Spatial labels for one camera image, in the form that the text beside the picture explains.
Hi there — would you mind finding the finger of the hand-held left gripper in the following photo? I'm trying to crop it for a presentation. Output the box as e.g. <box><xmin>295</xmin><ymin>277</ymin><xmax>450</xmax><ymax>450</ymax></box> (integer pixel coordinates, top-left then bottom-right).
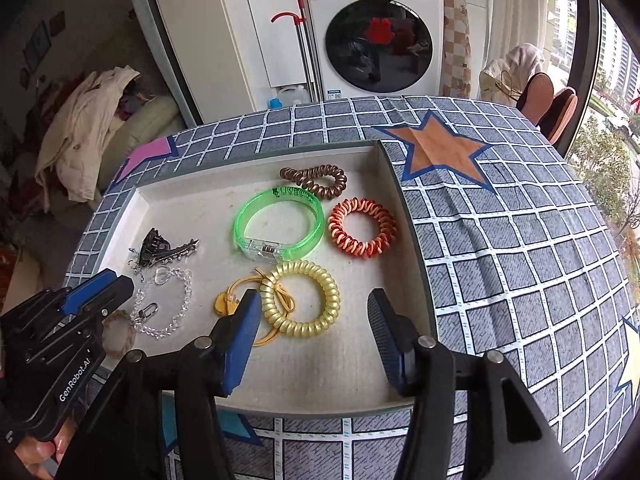
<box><xmin>59</xmin><ymin>268</ymin><xmax>120</xmax><ymax>317</ymax></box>
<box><xmin>70</xmin><ymin>276</ymin><xmax>136</xmax><ymax>322</ymax></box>

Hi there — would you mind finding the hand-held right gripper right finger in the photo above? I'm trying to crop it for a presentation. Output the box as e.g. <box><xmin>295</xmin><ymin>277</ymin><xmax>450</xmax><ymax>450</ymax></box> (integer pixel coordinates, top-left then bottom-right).
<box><xmin>366</xmin><ymin>287</ymin><xmax>577</xmax><ymax>480</ymax></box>

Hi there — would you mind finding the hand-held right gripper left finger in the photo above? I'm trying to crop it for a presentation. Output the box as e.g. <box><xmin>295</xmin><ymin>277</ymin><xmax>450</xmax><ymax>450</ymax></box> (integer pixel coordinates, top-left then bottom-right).
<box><xmin>65</xmin><ymin>289</ymin><xmax>263</xmax><ymax>480</ymax></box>

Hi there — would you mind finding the yellow cord flower charm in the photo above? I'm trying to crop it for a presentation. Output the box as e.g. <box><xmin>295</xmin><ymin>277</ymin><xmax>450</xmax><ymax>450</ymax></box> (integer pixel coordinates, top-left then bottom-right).
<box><xmin>214</xmin><ymin>267</ymin><xmax>297</xmax><ymax>347</ymax></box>

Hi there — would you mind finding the braided rope bracelet with clasp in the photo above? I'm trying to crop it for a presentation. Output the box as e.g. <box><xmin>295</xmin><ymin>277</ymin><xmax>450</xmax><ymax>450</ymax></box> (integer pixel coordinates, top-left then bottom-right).
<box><xmin>102</xmin><ymin>302</ymin><xmax>162</xmax><ymax>356</ymax></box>

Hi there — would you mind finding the black hair claw clip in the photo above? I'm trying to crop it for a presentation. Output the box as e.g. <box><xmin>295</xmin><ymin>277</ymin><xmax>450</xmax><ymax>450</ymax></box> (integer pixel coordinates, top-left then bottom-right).
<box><xmin>130</xmin><ymin>227</ymin><xmax>174</xmax><ymax>275</ymax></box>

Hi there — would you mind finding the grey-green cardboard box tray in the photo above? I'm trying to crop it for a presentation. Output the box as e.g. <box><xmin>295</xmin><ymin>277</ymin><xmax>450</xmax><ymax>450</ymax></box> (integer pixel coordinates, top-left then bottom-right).
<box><xmin>92</xmin><ymin>140</ymin><xmax>439</xmax><ymax>419</ymax></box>

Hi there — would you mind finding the clear bead bracelet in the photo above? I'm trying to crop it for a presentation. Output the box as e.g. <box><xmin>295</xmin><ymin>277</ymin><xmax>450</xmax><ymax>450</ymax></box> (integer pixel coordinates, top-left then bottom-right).
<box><xmin>129</xmin><ymin>267</ymin><xmax>194</xmax><ymax>341</ymax></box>

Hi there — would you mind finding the metal leaf hair clip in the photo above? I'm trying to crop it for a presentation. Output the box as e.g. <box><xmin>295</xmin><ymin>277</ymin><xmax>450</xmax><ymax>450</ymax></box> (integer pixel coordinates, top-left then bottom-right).
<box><xmin>161</xmin><ymin>237</ymin><xmax>200</xmax><ymax>262</ymax></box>

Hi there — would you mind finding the yellow spiral hair tie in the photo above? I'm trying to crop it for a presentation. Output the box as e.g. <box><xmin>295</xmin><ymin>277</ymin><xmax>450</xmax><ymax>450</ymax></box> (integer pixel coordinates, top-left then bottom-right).
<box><xmin>259</xmin><ymin>259</ymin><xmax>341</xmax><ymax>337</ymax></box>

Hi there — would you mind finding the orange white spiral hair tie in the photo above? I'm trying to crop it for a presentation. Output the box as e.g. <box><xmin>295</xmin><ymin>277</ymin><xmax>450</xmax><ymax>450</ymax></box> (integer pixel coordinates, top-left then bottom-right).
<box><xmin>327</xmin><ymin>197</ymin><xmax>400</xmax><ymax>260</ymax></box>

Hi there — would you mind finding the green translucent bracelet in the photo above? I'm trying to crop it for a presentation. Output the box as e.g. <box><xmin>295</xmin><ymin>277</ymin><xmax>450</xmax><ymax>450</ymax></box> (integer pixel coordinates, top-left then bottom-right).
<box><xmin>232</xmin><ymin>185</ymin><xmax>325</xmax><ymax>263</ymax></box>

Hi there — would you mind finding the brown spiral hair tie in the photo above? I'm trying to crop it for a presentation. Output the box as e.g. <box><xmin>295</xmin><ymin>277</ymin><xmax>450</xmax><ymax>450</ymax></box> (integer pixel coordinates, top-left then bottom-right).
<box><xmin>279</xmin><ymin>163</ymin><xmax>349</xmax><ymax>200</ymax></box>

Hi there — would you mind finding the person's left hand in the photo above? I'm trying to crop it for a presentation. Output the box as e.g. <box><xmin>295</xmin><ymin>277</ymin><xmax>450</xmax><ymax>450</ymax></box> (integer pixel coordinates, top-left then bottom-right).
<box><xmin>14</xmin><ymin>417</ymin><xmax>77</xmax><ymax>480</ymax></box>

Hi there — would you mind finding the grey checkered star tablecloth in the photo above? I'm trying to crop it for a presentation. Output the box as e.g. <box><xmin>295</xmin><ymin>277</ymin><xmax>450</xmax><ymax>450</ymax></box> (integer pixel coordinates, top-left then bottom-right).
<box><xmin>64</xmin><ymin>95</ymin><xmax>640</xmax><ymax>480</ymax></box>

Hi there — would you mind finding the cream sofa cushion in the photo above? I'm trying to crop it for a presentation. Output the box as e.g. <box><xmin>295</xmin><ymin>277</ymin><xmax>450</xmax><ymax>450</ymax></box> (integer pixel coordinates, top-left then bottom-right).
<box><xmin>97</xmin><ymin>94</ymin><xmax>186</xmax><ymax>192</ymax></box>

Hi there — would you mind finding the beige jacket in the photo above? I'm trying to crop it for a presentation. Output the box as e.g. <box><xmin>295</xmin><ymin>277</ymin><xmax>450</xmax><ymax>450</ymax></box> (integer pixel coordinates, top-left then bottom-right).
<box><xmin>34</xmin><ymin>65</ymin><xmax>141</xmax><ymax>212</ymax></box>

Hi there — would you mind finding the plastic jug with blue cap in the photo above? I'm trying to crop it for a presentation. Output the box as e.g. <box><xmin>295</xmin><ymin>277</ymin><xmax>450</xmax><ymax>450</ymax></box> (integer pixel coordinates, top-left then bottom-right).
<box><xmin>268</xmin><ymin>84</ymin><xmax>314</xmax><ymax>110</ymax></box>

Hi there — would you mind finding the white tall cabinet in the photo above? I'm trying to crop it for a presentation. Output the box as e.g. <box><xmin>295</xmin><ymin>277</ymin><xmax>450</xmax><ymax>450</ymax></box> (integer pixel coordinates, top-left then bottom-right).
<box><xmin>144</xmin><ymin>0</ymin><xmax>322</xmax><ymax>127</ymax></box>

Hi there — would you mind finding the white cloth bag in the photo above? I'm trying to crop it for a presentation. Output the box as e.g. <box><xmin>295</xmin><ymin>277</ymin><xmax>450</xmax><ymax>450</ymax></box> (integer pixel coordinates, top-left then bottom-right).
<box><xmin>478</xmin><ymin>43</ymin><xmax>545</xmax><ymax>106</ymax></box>

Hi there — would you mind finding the checkered hanging cloth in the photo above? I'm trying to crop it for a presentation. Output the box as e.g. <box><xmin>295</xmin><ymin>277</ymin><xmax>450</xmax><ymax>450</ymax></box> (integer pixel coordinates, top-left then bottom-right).
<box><xmin>442</xmin><ymin>0</ymin><xmax>474</xmax><ymax>99</ymax></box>

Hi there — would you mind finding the window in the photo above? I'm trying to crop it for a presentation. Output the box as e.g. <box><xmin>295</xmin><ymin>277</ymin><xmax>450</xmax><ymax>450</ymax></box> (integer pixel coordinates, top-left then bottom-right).
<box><xmin>544</xmin><ymin>0</ymin><xmax>640</xmax><ymax>246</ymax></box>

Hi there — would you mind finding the large wall picture frame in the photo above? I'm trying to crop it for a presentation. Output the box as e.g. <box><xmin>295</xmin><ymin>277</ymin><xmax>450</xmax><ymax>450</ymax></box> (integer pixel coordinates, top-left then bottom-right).
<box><xmin>22</xmin><ymin>22</ymin><xmax>52</xmax><ymax>74</ymax></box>

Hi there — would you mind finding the red-handled mop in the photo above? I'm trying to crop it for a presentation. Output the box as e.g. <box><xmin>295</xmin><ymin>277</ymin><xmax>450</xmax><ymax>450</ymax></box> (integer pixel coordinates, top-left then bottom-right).
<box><xmin>271</xmin><ymin>0</ymin><xmax>322</xmax><ymax>104</ymax></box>

